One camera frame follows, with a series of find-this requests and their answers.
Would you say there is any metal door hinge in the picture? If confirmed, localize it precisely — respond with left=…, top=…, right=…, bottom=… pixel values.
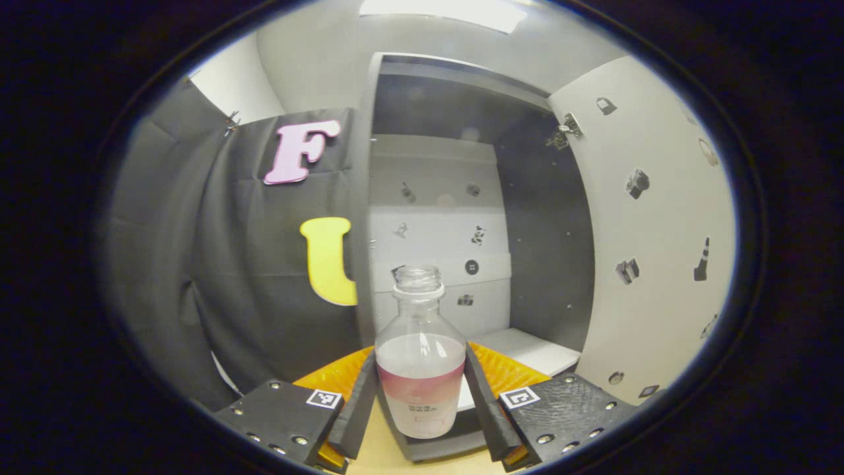
left=546, top=112, right=584, bottom=150

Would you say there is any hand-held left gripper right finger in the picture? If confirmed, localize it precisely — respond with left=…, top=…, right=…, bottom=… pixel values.
left=464, top=340, right=639, bottom=472

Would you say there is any clear plastic bottle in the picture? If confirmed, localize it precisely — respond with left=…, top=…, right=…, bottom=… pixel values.
left=375, top=265, right=467, bottom=440

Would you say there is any grey cabinet door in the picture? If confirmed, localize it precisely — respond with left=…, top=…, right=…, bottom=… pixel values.
left=547, top=55, right=738, bottom=406

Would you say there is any black backdrop cloth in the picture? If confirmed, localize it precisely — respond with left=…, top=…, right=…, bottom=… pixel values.
left=99, top=76, right=370, bottom=413

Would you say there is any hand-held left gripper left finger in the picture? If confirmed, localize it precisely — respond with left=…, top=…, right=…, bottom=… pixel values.
left=212, top=346, right=378, bottom=474

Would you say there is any dark grey cabinet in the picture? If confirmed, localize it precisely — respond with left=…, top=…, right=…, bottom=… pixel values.
left=356, top=53, right=594, bottom=462

